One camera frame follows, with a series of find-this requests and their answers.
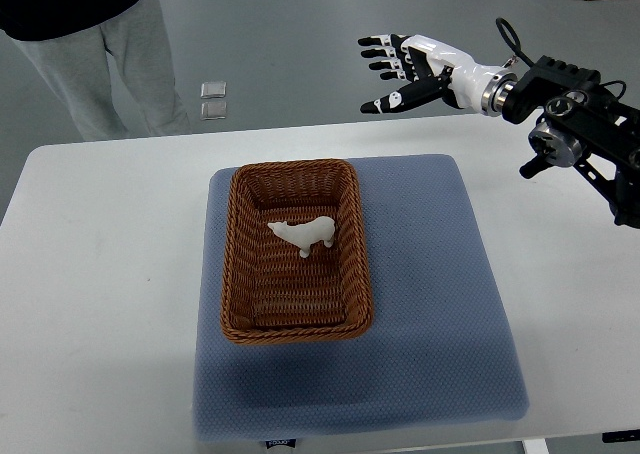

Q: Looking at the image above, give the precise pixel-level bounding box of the upper metal floor plate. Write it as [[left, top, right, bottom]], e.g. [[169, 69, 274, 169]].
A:
[[200, 81, 227, 99]]

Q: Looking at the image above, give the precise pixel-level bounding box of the metal floor plate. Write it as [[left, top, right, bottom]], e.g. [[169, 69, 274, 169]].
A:
[[200, 81, 227, 99], [200, 100, 227, 121]]

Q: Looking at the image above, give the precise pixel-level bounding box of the brown wicker basket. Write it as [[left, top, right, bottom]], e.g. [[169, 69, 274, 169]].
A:
[[220, 159, 374, 345]]

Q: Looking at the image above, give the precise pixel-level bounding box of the black label tag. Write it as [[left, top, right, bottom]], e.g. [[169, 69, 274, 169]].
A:
[[265, 439, 296, 449]]

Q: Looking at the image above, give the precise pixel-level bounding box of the blue quilted mat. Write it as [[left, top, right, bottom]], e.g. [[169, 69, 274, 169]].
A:
[[193, 154, 528, 442]]

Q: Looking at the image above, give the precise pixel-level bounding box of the black table control panel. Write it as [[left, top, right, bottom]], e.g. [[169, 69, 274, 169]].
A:
[[601, 429, 640, 444]]

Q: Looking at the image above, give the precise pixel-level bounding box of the person in grey trousers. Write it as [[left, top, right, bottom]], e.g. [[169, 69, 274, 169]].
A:
[[1, 0, 191, 141]]

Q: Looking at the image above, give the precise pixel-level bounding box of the lower metal floor plate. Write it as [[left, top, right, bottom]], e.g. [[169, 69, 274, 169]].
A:
[[200, 100, 227, 121]]

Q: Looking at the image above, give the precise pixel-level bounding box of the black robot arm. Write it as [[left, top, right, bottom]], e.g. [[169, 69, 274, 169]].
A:
[[491, 18, 639, 228]]

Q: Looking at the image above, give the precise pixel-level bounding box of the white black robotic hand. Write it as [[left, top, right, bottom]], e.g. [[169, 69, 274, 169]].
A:
[[358, 34, 517, 116]]

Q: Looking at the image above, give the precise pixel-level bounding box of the white bear figurine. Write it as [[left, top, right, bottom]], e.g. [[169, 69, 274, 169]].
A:
[[267, 216, 336, 258]]

